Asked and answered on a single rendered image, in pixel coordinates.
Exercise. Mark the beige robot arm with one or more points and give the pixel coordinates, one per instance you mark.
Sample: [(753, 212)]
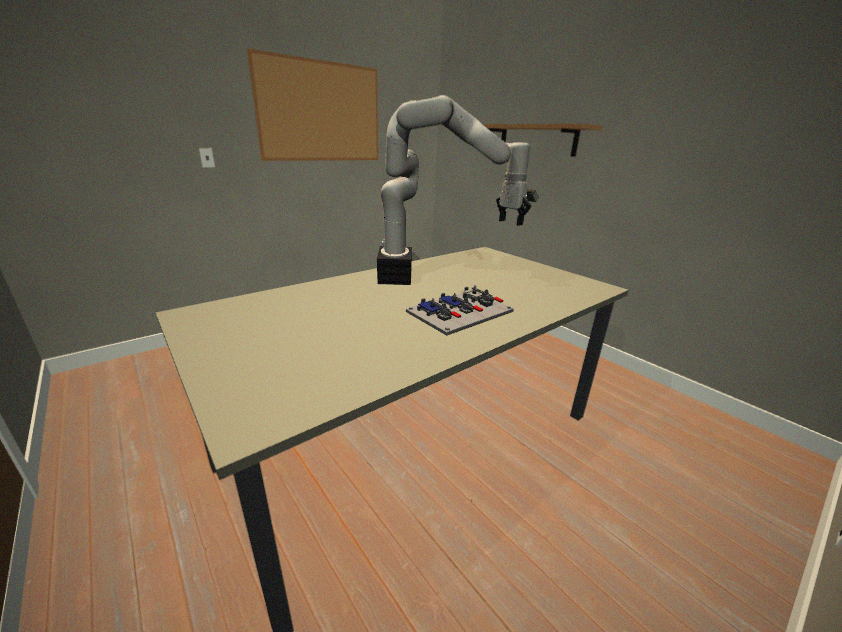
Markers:
[(401, 162)]

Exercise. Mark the blue flat plate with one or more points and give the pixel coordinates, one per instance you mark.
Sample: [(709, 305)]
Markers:
[(425, 306), (448, 300)]

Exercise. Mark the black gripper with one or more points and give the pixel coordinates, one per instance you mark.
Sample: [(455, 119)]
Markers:
[(513, 196)]

